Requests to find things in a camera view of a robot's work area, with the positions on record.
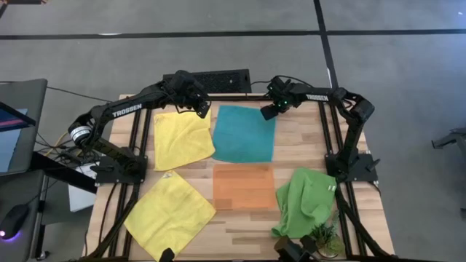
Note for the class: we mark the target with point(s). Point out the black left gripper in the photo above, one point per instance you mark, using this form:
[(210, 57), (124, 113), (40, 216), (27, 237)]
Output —
[(187, 91)]

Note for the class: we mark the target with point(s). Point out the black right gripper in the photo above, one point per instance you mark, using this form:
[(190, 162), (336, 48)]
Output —
[(280, 92)]

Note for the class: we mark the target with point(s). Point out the teal microfiber towel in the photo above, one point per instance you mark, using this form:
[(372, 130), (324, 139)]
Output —
[(242, 134)]

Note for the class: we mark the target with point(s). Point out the yellow microfiber towel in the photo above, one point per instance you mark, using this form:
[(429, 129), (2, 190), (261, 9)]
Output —
[(167, 218), (182, 142)]

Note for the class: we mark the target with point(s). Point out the green microfiber towel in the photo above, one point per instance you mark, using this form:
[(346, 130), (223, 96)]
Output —
[(304, 203)]

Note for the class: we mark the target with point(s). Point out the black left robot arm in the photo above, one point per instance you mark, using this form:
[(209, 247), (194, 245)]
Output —
[(125, 109)]

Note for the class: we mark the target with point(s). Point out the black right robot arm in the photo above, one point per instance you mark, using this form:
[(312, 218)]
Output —
[(316, 97)]

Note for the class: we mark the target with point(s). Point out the black perforated metal case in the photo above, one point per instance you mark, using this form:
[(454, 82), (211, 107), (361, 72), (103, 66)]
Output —
[(225, 82)]

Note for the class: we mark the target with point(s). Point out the orange translucent mat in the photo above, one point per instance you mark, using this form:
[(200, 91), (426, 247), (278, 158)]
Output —
[(242, 187)]

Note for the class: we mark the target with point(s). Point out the small green potted plant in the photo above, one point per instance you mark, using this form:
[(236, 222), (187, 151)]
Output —
[(325, 236)]

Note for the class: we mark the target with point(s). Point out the white box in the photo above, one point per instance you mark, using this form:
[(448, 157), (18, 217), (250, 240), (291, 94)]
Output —
[(80, 198)]

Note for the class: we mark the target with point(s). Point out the black desk support bar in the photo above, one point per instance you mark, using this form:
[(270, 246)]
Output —
[(62, 171)]

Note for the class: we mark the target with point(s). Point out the grey desk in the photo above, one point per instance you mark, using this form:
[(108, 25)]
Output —
[(22, 91)]

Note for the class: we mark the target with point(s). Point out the grey chair base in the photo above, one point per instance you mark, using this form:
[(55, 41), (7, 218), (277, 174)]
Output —
[(451, 138)]

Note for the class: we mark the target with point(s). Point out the monitor with blue screen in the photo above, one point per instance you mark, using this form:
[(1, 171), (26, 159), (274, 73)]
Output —
[(11, 138)]

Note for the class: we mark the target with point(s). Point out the black computer mouse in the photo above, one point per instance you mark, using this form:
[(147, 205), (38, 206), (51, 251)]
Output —
[(14, 220)]

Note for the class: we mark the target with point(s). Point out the black aluminium table frame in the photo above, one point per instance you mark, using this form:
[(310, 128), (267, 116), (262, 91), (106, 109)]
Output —
[(236, 98)]

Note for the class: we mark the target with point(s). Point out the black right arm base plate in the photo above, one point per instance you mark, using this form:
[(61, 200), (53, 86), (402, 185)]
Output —
[(364, 167)]

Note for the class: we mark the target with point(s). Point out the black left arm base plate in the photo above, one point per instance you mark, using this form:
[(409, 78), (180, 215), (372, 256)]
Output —
[(109, 174)]

